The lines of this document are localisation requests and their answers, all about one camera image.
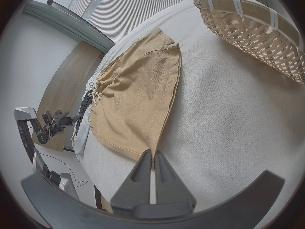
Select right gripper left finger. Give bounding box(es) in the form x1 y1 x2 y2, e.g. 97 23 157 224
111 149 153 215

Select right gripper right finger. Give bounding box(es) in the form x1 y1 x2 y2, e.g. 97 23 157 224
155 152 197 212

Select tan shorts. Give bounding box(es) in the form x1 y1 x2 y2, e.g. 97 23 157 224
87 27 183 170

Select black garment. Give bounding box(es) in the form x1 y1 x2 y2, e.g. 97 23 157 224
78 92 93 129

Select pale blue garment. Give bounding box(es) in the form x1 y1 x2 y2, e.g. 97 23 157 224
72 104 93 156

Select white garment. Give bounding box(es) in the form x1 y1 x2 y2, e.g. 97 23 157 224
84 76 98 93

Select bed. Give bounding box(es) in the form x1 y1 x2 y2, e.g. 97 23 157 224
32 0 305 215

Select round woven basket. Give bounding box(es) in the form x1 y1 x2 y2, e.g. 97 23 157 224
193 0 305 84

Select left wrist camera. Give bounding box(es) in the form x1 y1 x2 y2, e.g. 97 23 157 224
41 111 54 126

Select black cable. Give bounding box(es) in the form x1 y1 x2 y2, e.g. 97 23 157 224
39 153 89 188

